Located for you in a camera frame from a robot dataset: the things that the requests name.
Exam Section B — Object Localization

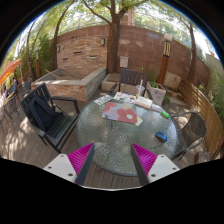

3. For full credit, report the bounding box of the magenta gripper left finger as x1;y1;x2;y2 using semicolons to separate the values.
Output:
44;143;95;185

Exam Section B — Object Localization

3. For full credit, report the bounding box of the black slatted armchair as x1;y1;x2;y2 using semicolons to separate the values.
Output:
20;83;80;153

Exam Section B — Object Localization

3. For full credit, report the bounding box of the colourful open booklet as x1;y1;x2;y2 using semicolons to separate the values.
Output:
114;92;136;104

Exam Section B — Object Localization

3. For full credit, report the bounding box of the orange patio umbrella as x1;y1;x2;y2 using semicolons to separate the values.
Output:
0;59;21;85

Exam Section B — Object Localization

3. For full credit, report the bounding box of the dark slatted far chair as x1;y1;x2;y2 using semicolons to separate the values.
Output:
109;69;149;93

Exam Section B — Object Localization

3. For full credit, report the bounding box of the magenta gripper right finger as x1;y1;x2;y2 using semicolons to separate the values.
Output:
131;143;179;186

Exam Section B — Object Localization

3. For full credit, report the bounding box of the white planter pot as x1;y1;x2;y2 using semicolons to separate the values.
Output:
147;83;166;106

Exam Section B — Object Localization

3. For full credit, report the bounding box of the wooden lamp post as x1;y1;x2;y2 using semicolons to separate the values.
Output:
157;33;172;85

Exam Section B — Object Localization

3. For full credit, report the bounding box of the blue computer mouse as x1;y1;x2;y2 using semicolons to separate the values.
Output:
155;131;167;143

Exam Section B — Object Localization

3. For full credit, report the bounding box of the stack of books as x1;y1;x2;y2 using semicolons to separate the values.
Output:
135;96;153;109

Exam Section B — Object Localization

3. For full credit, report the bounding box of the round glass patio table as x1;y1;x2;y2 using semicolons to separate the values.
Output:
76;101;178;176

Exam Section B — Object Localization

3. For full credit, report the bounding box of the dark wicker chair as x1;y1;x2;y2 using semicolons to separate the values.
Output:
172;111;207;159

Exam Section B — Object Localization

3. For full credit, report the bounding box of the stone raised planter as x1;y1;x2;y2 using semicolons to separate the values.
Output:
31;67;106;101

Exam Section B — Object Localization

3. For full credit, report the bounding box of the green marker pen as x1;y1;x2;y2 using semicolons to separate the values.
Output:
161;110;170;119

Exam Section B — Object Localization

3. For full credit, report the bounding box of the floral mouse pad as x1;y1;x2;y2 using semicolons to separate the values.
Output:
102;102;137;123

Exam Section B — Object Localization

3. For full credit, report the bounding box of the yellow sticky note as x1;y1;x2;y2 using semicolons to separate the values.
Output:
135;117;143;126

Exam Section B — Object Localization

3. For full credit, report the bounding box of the printed magazine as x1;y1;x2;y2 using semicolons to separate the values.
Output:
95;94;112;106

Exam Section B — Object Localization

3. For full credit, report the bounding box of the large tree trunk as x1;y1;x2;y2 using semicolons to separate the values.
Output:
81;0;148;75

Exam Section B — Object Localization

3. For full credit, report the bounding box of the black backpack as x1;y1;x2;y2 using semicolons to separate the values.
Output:
28;96;62;131

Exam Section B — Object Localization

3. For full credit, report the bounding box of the metal mesh chair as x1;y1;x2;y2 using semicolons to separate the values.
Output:
2;95;20;123

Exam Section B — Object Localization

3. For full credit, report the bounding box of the clear plastic cup with straw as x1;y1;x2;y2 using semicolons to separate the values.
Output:
136;81;145;97

